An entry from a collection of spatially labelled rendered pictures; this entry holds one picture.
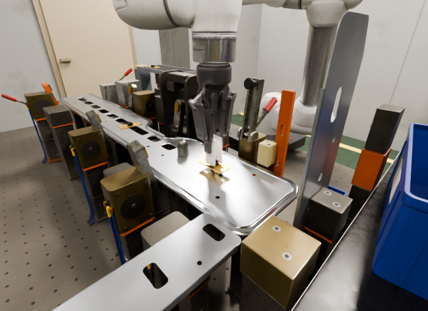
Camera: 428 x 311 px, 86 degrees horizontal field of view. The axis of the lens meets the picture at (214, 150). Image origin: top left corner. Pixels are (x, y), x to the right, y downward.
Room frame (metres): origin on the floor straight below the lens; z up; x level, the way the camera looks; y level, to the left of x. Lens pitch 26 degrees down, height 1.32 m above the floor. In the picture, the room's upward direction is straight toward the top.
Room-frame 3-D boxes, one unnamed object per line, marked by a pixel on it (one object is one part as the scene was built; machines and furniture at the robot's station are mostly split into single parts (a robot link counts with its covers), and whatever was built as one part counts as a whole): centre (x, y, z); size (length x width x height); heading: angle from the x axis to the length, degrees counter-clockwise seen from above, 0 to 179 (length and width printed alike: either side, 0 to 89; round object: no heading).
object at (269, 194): (0.86, 0.35, 1.00); 1.38 x 0.22 x 0.02; 44
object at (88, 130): (0.68, 0.42, 0.87); 0.12 x 0.07 x 0.35; 134
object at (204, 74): (0.51, 0.00, 1.22); 0.08 x 0.07 x 0.09; 134
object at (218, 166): (0.51, 0.00, 1.02); 0.08 x 0.04 x 0.01; 44
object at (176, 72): (0.92, 0.11, 0.94); 0.18 x 0.13 x 0.49; 44
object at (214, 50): (0.51, 0.00, 1.29); 0.09 x 0.09 x 0.06
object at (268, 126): (1.27, -0.34, 0.92); 0.18 x 0.16 x 0.22; 64
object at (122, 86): (1.21, 0.43, 0.90); 0.13 x 0.08 x 0.41; 134
